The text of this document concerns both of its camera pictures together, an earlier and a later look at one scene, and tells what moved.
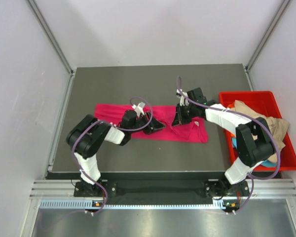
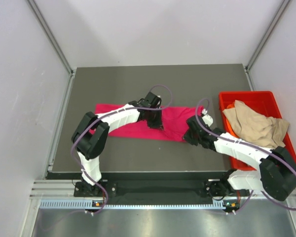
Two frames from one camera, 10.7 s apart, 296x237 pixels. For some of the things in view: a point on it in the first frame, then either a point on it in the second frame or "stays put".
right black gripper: x=179 y=119 -> x=187 y=137
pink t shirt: x=194 y=132 stays put
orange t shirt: x=230 y=106 stays put
